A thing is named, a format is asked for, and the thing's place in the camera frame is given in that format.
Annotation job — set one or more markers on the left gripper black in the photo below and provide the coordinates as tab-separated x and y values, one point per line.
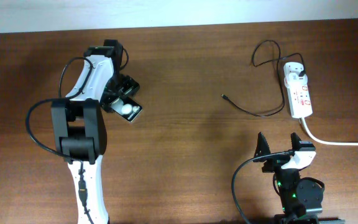
132	86

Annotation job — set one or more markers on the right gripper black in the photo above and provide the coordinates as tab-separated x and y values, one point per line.
275	160

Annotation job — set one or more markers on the black smartphone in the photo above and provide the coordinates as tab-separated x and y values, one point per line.
127	108

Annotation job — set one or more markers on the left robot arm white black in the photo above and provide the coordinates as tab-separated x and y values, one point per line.
79	129

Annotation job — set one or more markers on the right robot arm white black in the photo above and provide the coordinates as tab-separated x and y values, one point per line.
301	197

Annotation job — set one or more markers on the white USB charger adapter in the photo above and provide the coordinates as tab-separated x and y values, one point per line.
294	74

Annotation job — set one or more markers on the white power strip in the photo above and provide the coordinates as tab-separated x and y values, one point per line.
299	101

